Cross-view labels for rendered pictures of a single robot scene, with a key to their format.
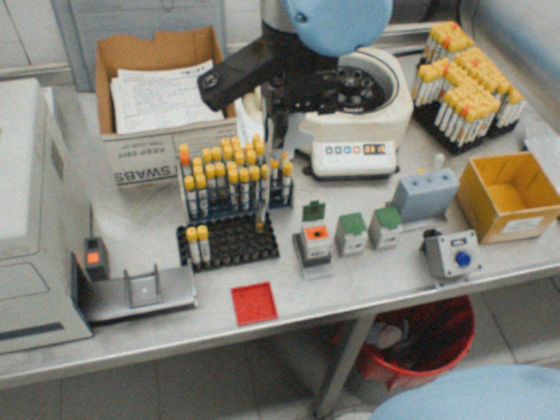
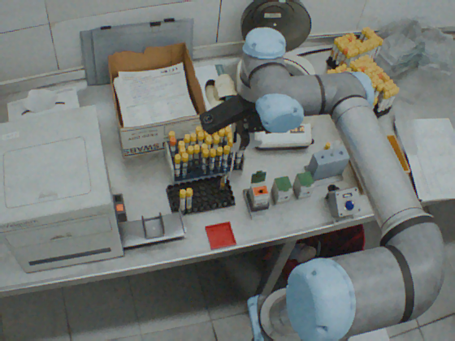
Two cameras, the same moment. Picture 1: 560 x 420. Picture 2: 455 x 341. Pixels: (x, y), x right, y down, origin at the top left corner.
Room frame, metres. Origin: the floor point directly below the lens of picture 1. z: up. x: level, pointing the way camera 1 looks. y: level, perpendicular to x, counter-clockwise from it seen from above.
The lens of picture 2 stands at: (-0.22, 0.11, 2.16)
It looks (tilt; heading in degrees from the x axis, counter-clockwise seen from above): 58 degrees down; 353
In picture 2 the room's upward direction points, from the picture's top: 10 degrees clockwise
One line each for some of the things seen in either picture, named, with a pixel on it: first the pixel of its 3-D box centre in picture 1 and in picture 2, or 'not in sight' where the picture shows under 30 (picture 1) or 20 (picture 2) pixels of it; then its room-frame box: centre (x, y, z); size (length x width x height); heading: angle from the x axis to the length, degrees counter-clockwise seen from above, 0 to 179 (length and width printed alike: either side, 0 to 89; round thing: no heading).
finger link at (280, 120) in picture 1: (277, 117); (243, 135); (0.45, 0.01, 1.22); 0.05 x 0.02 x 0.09; 17
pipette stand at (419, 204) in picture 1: (422, 198); (327, 164); (0.59, -0.26, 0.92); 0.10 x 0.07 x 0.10; 109
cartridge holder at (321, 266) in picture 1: (313, 250); (257, 200); (0.47, -0.06, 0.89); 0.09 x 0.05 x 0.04; 16
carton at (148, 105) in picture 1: (167, 104); (154, 97); (0.76, 0.24, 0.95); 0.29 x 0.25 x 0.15; 17
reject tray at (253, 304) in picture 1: (254, 303); (220, 235); (0.37, 0.03, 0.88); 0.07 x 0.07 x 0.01; 17
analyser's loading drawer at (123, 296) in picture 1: (129, 291); (145, 229); (0.35, 0.23, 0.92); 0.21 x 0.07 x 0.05; 107
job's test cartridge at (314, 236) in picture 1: (314, 242); (258, 196); (0.47, -0.06, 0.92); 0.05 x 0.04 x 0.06; 16
